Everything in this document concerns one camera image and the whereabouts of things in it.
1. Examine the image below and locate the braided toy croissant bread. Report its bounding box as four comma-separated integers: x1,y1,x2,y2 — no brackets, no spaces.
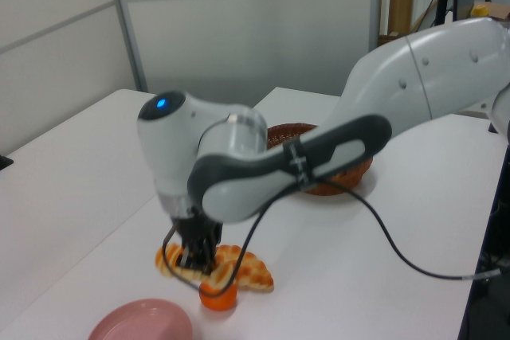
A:
217,244,275,292

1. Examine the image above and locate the open brown cardboard box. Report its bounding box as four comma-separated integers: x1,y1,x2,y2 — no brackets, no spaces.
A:
485,1,510,22

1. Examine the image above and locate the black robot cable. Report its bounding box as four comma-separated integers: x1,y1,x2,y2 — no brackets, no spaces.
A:
161,178,503,299

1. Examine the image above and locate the black cable strap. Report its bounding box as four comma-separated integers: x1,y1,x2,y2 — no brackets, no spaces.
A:
283,139,316,192

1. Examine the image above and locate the pink plate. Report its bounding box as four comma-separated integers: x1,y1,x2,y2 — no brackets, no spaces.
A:
87,298,194,340

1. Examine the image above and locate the wooden cabinet panel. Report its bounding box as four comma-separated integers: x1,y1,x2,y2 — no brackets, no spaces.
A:
386,0,416,37

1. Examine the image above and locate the brown woven basket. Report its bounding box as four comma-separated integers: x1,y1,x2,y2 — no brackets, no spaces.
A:
265,123,375,197

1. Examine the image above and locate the orange toy mandarin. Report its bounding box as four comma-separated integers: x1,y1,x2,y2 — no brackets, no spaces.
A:
198,280,239,311

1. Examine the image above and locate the striped toy bread roll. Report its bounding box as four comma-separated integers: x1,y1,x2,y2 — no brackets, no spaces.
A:
154,242,238,291

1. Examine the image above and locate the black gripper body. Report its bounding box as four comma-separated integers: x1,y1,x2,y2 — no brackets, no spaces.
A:
173,212,223,256

